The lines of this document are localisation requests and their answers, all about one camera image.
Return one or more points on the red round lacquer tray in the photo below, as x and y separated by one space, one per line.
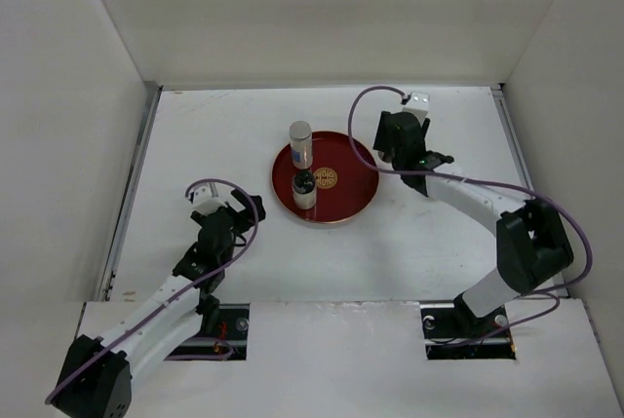
344 185

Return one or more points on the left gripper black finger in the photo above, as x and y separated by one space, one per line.
198 217
253 209

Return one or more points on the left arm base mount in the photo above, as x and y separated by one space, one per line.
223 335

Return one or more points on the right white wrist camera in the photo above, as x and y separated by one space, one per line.
417 104

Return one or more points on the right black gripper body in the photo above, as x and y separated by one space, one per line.
396 161

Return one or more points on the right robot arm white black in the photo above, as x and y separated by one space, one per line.
530 239

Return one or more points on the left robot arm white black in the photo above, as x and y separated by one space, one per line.
99 374

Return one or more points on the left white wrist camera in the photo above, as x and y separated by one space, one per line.
204 198

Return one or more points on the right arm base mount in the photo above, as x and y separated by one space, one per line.
447 340

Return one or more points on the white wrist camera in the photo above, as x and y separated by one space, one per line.
417 104
204 198

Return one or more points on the black cap white bottle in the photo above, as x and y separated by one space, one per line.
304 189

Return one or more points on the silver lid clear spice bottle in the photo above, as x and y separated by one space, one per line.
301 143

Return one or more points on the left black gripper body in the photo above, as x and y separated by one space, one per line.
240 224

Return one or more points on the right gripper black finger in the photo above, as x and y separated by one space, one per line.
426 130
383 141

